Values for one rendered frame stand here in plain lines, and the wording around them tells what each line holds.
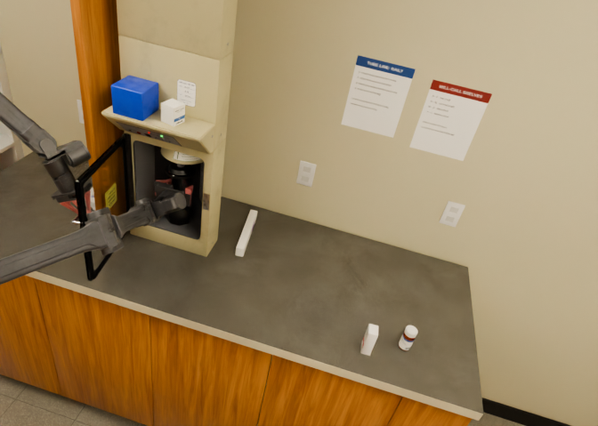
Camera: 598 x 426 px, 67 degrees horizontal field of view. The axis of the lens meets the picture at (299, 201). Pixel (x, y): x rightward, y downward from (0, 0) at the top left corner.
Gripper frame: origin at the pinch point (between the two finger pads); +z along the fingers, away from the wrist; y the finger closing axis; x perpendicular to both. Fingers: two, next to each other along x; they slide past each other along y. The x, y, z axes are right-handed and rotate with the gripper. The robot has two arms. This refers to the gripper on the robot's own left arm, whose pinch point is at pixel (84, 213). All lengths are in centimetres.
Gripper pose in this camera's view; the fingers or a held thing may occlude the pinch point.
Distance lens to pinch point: 159.6
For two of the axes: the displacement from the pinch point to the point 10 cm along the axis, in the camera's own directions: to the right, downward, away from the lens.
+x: -1.4, 5.4, -8.3
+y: -9.6, 1.4, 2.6
